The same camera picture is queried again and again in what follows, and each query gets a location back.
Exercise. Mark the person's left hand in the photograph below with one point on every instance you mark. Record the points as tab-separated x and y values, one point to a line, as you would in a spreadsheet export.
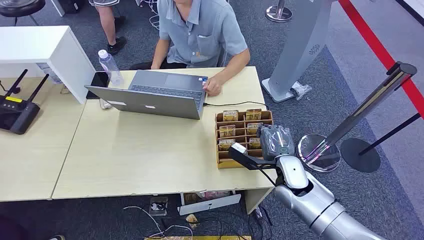
213	86

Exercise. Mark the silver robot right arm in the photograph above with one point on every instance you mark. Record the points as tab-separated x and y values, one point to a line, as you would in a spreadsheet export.
318	205

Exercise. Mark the gold hotel card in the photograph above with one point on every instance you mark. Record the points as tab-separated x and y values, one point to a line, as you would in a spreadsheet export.
227	131
253	128
230	115
253	114
254	143
225	144

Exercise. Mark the seated person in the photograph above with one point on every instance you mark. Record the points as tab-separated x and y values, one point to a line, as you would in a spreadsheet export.
198	36

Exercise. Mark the wooden card holder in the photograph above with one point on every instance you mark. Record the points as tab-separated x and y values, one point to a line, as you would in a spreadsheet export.
244	135

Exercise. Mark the standing person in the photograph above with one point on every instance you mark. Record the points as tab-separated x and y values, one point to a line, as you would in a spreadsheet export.
107	23

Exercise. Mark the grey laptop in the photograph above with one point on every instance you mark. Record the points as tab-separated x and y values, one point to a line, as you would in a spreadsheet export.
155	99

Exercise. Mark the crumpled clear plastic bag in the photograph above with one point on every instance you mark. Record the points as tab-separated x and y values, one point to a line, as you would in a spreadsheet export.
300	89

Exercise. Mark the grey kiosk stand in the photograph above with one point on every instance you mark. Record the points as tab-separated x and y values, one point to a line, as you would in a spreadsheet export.
299	46

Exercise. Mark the chrome stanchion base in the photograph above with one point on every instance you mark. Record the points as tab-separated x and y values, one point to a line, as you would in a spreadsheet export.
279	13

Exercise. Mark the clear plastic water bottle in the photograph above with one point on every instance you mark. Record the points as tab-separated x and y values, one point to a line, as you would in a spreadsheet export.
111	69

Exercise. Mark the black smartphone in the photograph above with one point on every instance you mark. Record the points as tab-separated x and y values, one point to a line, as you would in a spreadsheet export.
98	82

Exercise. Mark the white board under table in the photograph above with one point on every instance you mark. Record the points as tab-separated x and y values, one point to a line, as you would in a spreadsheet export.
208	204

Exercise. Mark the floor power socket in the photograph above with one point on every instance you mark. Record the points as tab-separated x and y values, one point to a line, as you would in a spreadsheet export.
158	206

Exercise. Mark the red barrier belt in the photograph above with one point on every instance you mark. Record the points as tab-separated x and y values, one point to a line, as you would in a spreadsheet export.
374	43

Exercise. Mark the white cabinet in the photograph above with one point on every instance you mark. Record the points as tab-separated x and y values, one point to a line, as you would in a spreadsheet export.
39	46

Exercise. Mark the black router with antennas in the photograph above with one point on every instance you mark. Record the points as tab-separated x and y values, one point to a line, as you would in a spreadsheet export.
18	114

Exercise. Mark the black round stool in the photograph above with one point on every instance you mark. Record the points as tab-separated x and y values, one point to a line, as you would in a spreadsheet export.
20	7

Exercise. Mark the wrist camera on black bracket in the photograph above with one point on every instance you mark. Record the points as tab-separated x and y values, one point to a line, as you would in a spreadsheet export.
239	148

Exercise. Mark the chrome stanchion post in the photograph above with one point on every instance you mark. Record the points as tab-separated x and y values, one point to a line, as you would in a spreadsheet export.
361	111

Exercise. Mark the black stanchion post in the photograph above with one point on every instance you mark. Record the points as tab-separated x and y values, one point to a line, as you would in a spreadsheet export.
361	155

